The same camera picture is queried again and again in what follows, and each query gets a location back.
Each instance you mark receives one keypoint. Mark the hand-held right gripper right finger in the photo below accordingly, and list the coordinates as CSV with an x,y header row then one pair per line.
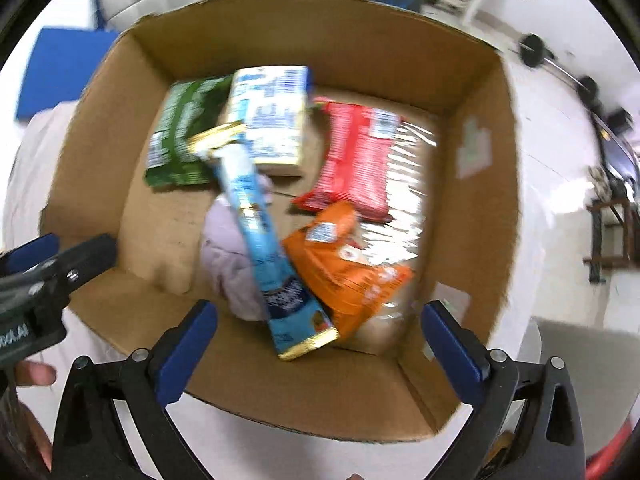
x,y
452,355

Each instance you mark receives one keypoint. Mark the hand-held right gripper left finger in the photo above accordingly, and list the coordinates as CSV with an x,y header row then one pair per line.
x,y
182,355

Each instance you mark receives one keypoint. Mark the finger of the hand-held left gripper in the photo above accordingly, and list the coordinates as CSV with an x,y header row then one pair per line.
x,y
32,252
87,257

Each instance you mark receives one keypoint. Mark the cardboard box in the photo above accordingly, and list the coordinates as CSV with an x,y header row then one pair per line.
x,y
165,220

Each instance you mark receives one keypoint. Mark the lavender sock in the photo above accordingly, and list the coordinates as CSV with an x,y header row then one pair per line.
x,y
230,260

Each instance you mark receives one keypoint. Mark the long blue snack packet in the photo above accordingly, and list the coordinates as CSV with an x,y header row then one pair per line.
x,y
265,255

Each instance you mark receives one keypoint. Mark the orange snack packet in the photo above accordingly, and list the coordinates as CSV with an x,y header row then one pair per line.
x,y
345,270

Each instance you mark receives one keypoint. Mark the green snack packet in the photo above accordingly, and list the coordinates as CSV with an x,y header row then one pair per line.
x,y
182,125

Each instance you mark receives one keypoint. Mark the red snack packet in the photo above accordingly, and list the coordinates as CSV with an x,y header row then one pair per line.
x,y
355,160

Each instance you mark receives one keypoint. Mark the white and blue carton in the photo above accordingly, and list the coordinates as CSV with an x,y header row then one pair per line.
x,y
272,110

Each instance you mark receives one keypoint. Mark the person's left hand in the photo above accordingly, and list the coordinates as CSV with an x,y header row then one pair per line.
x,y
35,375

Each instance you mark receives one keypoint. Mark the grey office chair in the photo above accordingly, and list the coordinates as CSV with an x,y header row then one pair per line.
x,y
585,375

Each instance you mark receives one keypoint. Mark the blue foam mat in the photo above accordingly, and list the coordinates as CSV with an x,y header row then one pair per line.
x,y
60,70

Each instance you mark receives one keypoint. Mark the dark wooden chair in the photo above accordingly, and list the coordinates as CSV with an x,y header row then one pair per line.
x,y
610,240

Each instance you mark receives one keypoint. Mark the orange bag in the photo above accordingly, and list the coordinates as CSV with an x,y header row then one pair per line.
x,y
617,460

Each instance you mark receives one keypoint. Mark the pair of pale shoes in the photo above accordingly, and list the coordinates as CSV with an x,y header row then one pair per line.
x,y
597,175

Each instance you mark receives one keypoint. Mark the black treadmill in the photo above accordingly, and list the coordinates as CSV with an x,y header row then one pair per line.
x,y
622,155

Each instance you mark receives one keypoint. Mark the black speaker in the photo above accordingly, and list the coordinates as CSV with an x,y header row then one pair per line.
x,y
620,122

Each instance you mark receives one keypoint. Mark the short barbell with black plates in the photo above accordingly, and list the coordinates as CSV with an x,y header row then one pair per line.
x,y
535,50

